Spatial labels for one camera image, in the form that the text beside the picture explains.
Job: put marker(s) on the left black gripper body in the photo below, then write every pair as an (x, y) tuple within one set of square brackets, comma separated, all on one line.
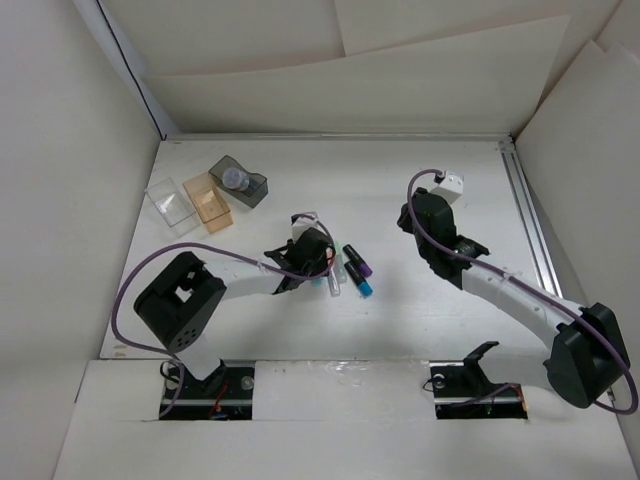
[(314, 267)]

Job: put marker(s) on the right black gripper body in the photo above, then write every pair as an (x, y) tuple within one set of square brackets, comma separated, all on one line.
[(405, 223)]

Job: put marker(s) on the orange clear highlighter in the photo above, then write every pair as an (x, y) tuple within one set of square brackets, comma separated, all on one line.
[(332, 280)]

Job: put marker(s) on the green clear highlighter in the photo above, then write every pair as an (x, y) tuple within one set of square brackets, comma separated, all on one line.
[(339, 265)]

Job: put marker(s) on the black purple highlighter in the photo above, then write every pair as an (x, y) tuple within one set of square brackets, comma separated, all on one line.
[(357, 260)]

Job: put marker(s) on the black blue highlighter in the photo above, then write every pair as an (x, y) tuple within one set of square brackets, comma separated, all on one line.
[(358, 279)]

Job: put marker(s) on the clear jar of paper clips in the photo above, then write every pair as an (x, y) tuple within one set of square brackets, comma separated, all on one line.
[(236, 179)]

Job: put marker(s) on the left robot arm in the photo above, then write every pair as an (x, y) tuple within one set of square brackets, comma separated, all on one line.
[(179, 303)]

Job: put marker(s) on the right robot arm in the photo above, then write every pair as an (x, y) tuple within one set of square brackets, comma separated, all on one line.
[(587, 354)]

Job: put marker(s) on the dark grey plastic container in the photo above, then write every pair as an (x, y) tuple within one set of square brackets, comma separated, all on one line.
[(253, 195)]

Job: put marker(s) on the orange plastic container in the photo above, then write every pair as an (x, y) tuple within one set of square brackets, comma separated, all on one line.
[(212, 209)]

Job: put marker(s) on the clear plastic container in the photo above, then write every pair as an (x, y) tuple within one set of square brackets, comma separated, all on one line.
[(173, 217)]

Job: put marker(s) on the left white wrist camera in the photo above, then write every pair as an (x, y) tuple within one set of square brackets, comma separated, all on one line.
[(302, 222)]

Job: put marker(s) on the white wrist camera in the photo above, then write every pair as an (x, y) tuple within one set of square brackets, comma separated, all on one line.
[(302, 222), (449, 186)]

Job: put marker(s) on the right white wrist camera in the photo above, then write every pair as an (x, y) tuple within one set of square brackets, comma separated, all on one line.
[(449, 186)]

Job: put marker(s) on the aluminium rail right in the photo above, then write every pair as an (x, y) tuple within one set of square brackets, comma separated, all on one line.
[(543, 263)]

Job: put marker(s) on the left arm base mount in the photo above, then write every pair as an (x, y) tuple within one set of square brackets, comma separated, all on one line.
[(226, 396)]

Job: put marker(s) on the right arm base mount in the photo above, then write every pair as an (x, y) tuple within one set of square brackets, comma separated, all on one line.
[(462, 391)]

